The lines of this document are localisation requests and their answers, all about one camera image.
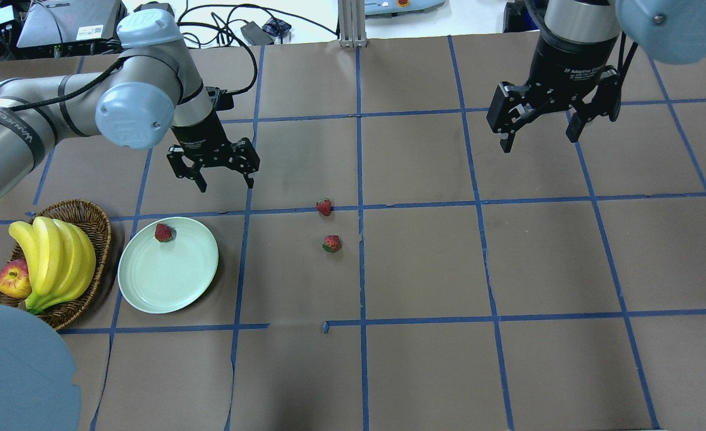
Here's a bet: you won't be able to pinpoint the black computer case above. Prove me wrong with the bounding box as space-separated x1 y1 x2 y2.
16 1 128 49

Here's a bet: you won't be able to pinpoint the yellow banana bunch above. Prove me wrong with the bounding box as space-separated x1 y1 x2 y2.
8 216 96 315

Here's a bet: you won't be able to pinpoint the strawberry with green cap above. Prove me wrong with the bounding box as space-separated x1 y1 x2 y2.
154 223 174 243

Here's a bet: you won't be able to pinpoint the teach pendant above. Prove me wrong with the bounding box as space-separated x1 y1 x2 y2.
363 0 446 17

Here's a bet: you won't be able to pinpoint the light green plate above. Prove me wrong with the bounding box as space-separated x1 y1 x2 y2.
117 217 219 314

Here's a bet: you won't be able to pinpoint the red yellow apple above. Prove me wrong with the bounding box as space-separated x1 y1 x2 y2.
0 257 32 299

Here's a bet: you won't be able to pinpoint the brown wicker basket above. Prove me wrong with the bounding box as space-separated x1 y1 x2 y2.
0 199 113 330

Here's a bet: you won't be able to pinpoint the black small adapter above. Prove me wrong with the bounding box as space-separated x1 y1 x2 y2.
240 21 274 45

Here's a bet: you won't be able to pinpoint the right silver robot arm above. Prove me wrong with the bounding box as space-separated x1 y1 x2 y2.
486 1 706 153

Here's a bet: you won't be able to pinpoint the small red strawberry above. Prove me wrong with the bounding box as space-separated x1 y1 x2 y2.
316 198 334 217

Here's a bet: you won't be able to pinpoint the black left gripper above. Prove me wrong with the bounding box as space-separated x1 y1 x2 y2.
166 117 260 193

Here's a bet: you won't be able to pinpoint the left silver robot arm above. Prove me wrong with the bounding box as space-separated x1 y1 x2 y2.
0 2 260 430

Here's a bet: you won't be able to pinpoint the strawberry lying sideways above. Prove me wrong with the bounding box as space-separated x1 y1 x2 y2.
322 235 342 253

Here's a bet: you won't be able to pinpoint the black cables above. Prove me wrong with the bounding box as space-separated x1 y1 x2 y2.
173 0 338 51

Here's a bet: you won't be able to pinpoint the black box on bench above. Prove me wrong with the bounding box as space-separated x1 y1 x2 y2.
502 1 537 34

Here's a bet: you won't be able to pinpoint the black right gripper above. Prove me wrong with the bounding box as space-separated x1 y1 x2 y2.
486 36 623 154

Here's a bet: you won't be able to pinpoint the aluminium frame post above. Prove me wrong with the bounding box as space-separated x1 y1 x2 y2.
337 0 368 48

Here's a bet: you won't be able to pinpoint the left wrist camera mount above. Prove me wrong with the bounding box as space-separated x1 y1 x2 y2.
205 86 235 112

